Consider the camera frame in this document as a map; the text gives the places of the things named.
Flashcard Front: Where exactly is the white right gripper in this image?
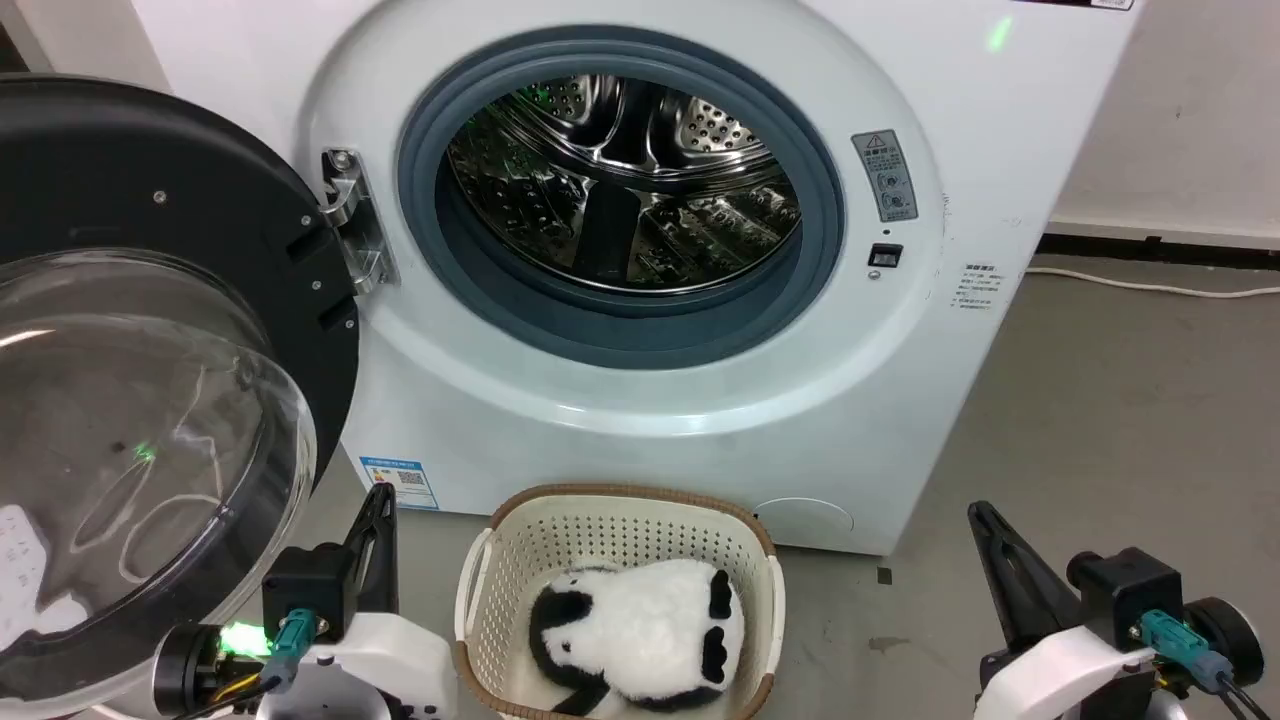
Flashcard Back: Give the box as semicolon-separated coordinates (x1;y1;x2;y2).
966;500;1265;720

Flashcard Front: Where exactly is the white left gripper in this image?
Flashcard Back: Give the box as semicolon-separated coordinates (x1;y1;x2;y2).
153;482;460;720

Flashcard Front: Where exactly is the white front-load washing machine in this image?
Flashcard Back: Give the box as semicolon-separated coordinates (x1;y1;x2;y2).
130;0;1141;557

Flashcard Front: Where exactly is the blue and white label sticker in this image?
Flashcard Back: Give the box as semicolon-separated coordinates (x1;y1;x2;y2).
357;456;442;512

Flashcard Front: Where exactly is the white perforated laundry basket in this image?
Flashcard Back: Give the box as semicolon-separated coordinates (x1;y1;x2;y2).
453;484;787;720

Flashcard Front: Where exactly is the round white filter cover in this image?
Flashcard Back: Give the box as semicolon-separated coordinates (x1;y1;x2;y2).
751;496;857;552

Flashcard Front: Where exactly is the black and white plush panda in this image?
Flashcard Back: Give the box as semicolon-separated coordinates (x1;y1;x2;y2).
527;557;747;717

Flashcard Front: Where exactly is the grey rubber door gasket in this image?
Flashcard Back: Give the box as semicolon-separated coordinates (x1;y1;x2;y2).
397;26;847;372

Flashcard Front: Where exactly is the small printed text sticker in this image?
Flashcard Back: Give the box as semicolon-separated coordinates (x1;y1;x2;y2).
954;261;1002;314

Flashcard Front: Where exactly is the metal door hinge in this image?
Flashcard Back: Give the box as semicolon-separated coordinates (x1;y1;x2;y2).
320;148;402;297

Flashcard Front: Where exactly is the grey warning sticker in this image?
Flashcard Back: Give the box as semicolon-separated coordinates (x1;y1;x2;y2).
851;130;920;224

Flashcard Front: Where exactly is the black washer door with glass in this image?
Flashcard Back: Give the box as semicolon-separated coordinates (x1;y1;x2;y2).
0;75;362;720

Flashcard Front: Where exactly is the stainless steel washer drum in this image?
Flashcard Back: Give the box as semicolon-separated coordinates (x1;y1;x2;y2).
445;74;804;297

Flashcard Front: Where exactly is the teal connector cable left gripper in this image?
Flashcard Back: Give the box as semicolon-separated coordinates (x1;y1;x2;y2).
198;607;323;719

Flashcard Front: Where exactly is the teal connector cable gripper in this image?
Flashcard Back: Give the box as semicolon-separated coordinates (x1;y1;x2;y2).
1138;609;1280;720
198;607;323;719

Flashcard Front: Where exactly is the teal connector cable right gripper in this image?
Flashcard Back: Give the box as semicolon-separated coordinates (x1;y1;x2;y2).
1138;609;1280;720

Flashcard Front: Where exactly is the white floor cable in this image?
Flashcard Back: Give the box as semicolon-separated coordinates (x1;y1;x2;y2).
1024;264;1280;300

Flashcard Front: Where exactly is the black wall baseboard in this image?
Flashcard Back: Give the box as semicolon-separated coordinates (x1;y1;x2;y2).
1034;231;1280;272

